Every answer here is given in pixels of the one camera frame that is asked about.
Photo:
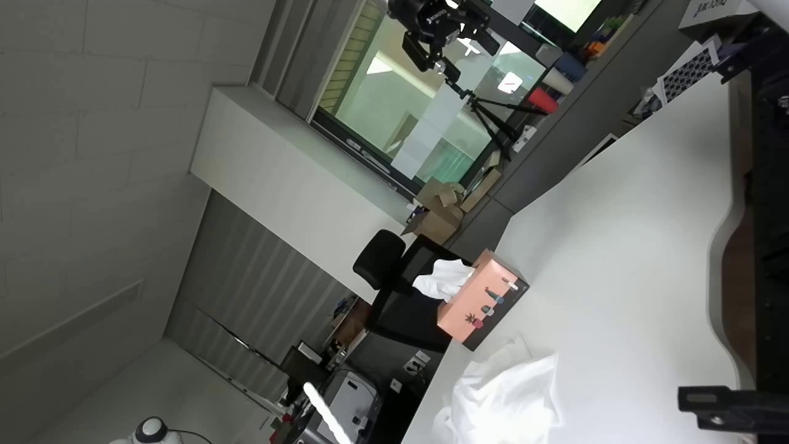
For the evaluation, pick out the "green tinted window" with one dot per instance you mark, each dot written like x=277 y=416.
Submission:
x=384 y=107

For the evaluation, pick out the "white perforated box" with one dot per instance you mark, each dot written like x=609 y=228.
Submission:
x=685 y=72

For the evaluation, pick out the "grey box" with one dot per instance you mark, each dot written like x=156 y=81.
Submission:
x=716 y=15

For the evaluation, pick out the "brown cardboard box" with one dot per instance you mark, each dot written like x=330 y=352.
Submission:
x=439 y=214

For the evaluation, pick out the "crumpled white tissue pile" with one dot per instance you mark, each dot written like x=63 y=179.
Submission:
x=508 y=401

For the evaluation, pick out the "brown wooden board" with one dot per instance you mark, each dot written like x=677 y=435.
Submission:
x=738 y=273

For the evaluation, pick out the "black camera tripod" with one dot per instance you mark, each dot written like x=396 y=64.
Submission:
x=490 y=125

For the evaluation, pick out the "white grey machine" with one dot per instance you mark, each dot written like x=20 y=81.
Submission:
x=355 y=403

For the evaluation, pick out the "white light bar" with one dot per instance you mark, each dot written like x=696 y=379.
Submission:
x=327 y=414

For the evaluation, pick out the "black flat device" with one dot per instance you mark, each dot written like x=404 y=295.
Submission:
x=731 y=409

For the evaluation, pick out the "bright ceiling light panel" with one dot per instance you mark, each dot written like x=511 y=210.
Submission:
x=568 y=11

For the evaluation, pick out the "white tissue sheet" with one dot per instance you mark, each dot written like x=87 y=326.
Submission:
x=441 y=281

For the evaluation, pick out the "black office chair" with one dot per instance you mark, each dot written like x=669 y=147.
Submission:
x=397 y=318

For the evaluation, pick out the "pink tissue box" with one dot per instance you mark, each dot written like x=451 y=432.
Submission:
x=484 y=307

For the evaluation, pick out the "red container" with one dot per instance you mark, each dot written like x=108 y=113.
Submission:
x=543 y=99

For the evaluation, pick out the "grey corrugated shutter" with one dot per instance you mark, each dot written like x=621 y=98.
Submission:
x=246 y=305

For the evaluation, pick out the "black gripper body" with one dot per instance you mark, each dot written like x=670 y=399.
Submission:
x=424 y=45

